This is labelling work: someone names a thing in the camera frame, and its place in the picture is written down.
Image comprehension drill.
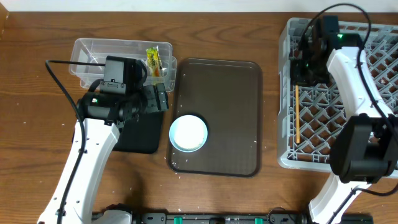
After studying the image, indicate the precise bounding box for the yellow green snack wrapper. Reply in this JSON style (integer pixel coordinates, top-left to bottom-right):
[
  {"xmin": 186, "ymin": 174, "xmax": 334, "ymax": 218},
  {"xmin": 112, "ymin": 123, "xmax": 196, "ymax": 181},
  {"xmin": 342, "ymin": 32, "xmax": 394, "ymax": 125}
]
[{"xmin": 146, "ymin": 46, "xmax": 163, "ymax": 77}]

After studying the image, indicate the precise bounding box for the light blue rice bowl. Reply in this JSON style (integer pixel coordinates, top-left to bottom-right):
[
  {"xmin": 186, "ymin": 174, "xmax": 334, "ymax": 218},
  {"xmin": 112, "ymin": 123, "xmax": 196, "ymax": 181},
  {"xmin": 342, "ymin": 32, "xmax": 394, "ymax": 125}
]
[{"xmin": 169, "ymin": 115, "xmax": 208, "ymax": 152}]

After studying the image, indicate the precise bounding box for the wooden chopstick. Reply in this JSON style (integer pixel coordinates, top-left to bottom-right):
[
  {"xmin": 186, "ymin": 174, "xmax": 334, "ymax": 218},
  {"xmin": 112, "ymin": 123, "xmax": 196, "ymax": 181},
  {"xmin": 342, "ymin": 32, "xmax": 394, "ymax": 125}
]
[{"xmin": 295, "ymin": 85, "xmax": 300, "ymax": 145}]

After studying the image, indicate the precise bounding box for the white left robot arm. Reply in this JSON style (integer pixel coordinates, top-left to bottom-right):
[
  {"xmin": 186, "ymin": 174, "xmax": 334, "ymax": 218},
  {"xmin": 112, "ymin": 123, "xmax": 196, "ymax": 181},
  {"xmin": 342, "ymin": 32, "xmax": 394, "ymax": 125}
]
[{"xmin": 38, "ymin": 56, "xmax": 169, "ymax": 223}]

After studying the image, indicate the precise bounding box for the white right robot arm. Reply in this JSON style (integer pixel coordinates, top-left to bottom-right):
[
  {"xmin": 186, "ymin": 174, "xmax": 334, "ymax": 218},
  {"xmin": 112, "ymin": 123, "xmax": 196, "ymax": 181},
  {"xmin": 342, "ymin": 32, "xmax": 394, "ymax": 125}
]
[{"xmin": 290, "ymin": 16, "xmax": 397, "ymax": 223}]

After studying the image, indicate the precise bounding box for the grey dishwasher rack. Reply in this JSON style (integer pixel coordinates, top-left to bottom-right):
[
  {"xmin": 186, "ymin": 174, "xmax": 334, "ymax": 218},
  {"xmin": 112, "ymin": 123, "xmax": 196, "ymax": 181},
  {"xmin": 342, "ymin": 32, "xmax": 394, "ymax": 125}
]
[{"xmin": 277, "ymin": 17, "xmax": 397, "ymax": 172}]

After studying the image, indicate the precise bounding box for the clear plastic waste bin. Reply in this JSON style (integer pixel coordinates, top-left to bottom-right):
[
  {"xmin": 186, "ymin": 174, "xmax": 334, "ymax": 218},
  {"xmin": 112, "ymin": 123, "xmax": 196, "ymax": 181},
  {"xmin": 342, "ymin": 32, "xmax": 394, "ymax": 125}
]
[{"xmin": 71, "ymin": 38, "xmax": 177, "ymax": 92}]

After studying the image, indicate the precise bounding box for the black plastic tray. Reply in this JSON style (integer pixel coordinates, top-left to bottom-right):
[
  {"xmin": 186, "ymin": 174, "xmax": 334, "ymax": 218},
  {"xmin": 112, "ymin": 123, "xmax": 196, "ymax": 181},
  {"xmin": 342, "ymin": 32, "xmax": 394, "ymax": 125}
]
[{"xmin": 82, "ymin": 106, "xmax": 163, "ymax": 154}]

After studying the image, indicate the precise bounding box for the brown serving tray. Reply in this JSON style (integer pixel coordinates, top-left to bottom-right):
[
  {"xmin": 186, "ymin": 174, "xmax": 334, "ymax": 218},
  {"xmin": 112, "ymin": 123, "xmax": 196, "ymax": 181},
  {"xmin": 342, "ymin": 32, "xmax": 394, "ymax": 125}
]
[{"xmin": 167, "ymin": 58, "xmax": 262, "ymax": 177}]

